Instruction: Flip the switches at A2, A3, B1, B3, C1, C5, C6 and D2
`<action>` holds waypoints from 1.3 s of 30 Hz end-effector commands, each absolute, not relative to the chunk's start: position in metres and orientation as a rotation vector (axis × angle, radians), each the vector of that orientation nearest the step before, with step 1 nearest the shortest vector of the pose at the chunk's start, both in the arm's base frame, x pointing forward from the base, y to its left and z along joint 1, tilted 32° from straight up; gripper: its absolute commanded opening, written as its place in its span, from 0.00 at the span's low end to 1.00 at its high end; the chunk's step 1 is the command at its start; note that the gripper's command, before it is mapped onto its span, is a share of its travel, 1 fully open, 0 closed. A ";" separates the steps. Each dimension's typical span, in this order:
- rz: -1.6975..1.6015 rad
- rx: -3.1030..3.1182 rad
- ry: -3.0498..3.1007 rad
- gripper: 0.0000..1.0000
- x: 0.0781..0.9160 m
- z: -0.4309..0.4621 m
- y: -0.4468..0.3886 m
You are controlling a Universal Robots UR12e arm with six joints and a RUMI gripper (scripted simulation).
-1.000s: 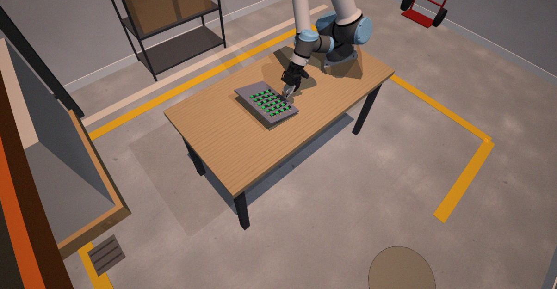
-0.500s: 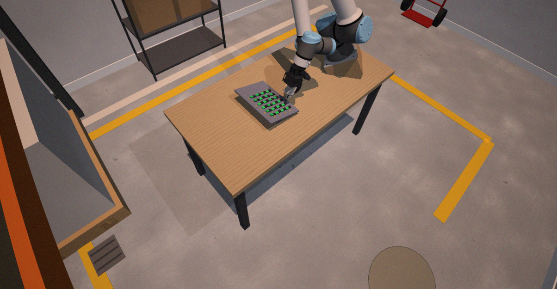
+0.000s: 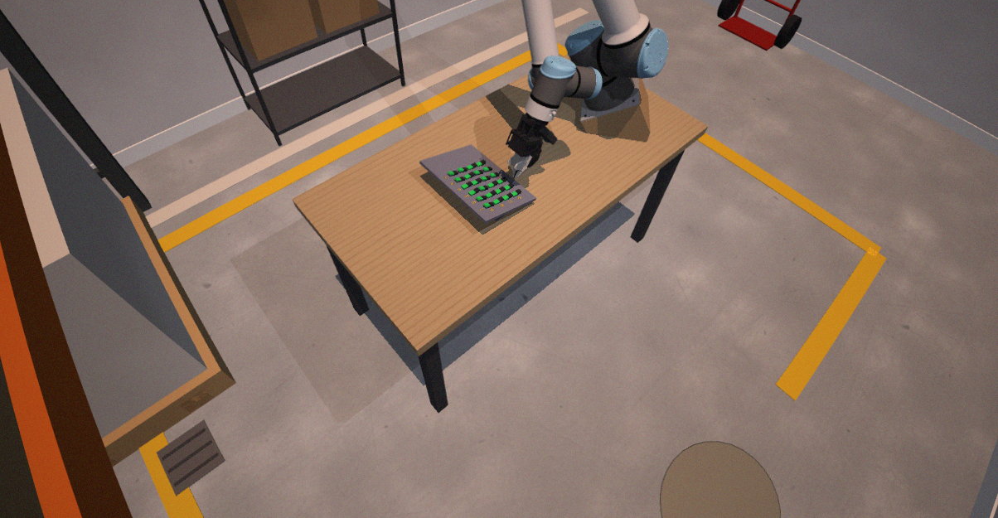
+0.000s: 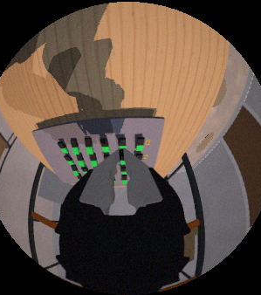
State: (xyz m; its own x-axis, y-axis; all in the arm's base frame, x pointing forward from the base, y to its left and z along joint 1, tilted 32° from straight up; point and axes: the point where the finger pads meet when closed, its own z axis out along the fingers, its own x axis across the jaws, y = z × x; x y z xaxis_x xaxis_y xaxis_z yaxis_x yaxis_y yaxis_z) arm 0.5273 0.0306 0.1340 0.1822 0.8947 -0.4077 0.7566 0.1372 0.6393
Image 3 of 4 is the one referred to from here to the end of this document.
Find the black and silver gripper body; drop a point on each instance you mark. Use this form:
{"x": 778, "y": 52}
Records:
{"x": 528, "y": 140}

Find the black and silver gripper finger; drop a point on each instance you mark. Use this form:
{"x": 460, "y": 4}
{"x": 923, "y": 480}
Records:
{"x": 513, "y": 161}
{"x": 527, "y": 162}

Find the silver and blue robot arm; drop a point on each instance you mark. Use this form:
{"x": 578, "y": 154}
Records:
{"x": 634, "y": 49}

